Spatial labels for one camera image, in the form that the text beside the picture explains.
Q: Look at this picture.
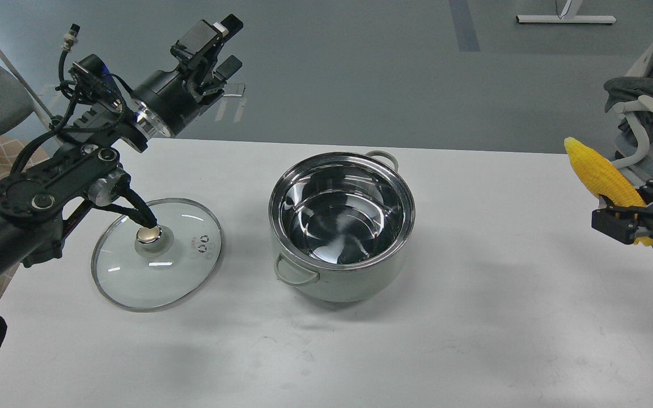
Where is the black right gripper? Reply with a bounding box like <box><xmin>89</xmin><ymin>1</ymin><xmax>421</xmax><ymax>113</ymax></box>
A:
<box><xmin>591</xmin><ymin>179</ymin><xmax>653</xmax><ymax>245</ymax></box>

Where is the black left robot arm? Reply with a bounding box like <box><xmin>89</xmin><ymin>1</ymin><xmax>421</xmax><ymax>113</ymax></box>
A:
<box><xmin>0</xmin><ymin>15</ymin><xmax>244</xmax><ymax>276</ymax></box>

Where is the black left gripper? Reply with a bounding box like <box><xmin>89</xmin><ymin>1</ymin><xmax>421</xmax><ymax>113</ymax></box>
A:
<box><xmin>134</xmin><ymin>15</ymin><xmax>244</xmax><ymax>138</ymax></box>

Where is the grey-green steel cooking pot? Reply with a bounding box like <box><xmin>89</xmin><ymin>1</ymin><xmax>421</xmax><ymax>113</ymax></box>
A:
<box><xmin>268</xmin><ymin>150</ymin><xmax>415</xmax><ymax>303</ymax></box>

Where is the glass pot lid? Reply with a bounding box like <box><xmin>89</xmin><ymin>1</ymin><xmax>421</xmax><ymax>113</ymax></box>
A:
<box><xmin>90</xmin><ymin>197</ymin><xmax>224</xmax><ymax>312</ymax></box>

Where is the yellow toy corn cob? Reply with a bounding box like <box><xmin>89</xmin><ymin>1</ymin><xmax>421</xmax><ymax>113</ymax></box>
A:
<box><xmin>564</xmin><ymin>137</ymin><xmax>653</xmax><ymax>247</ymax></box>

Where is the white desk foot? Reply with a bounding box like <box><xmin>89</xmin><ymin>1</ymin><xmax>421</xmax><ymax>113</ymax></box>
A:
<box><xmin>515</xmin><ymin>1</ymin><xmax>617</xmax><ymax>26</ymax></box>

